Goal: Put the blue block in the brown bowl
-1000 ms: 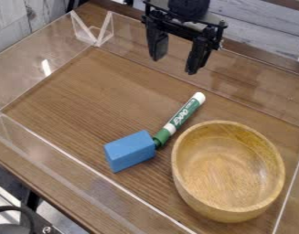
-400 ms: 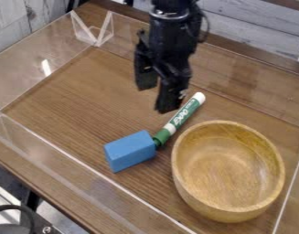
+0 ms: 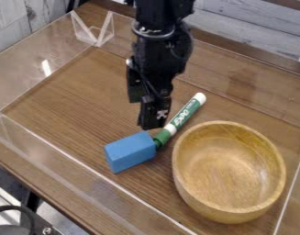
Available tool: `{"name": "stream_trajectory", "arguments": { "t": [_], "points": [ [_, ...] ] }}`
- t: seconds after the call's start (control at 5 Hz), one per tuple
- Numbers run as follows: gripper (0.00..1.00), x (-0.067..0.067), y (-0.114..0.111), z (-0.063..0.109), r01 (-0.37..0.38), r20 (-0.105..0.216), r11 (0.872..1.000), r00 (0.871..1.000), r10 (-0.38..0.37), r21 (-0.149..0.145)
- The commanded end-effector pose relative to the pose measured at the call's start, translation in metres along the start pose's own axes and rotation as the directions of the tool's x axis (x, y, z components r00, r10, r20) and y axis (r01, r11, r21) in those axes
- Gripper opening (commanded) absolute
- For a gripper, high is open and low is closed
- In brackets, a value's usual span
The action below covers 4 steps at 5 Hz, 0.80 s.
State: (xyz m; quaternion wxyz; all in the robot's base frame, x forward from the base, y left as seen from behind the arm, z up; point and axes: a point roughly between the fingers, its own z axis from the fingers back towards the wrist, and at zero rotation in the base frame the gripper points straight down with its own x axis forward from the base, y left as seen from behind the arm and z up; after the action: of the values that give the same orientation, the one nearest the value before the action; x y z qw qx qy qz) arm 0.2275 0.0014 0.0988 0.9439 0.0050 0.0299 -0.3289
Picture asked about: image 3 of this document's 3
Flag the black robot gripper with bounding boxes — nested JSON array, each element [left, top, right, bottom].
[[127, 28, 192, 130]]

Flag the green Expo marker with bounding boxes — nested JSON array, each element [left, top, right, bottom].
[[154, 93, 206, 148]]

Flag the blue foam block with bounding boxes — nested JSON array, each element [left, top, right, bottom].
[[104, 131, 156, 173]]

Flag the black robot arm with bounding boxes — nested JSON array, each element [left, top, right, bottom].
[[127, 0, 195, 130]]

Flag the brown wooden bowl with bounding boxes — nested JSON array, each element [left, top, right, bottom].
[[172, 120, 287, 224]]

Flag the clear acrylic enclosure wall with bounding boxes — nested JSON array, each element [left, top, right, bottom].
[[0, 6, 300, 235]]

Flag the clear acrylic triangle bracket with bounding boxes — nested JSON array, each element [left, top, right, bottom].
[[69, 11, 113, 48]]

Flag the black metal table frame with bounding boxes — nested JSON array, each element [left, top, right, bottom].
[[0, 162, 76, 235]]

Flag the black cable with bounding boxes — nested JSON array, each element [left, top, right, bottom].
[[0, 207, 37, 235]]

